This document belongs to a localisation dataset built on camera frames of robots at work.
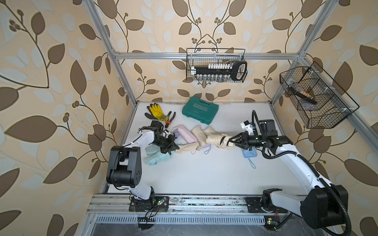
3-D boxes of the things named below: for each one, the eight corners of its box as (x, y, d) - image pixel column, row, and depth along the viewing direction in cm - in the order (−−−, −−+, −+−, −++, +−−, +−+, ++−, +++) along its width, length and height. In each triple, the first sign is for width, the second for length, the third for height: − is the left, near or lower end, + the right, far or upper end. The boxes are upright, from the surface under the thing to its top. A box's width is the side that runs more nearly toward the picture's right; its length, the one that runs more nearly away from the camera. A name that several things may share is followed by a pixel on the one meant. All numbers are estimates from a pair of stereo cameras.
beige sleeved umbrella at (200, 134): (201, 147, 96) (201, 144, 94) (191, 130, 105) (191, 127, 103) (209, 143, 98) (210, 141, 96) (199, 127, 107) (199, 124, 104)
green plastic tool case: (178, 113, 116) (177, 109, 112) (189, 98, 126) (189, 94, 123) (210, 126, 108) (210, 122, 104) (219, 109, 118) (220, 105, 115)
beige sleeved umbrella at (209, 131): (209, 139, 101) (210, 137, 98) (203, 131, 105) (203, 129, 103) (217, 135, 103) (218, 133, 101) (211, 127, 107) (211, 125, 105)
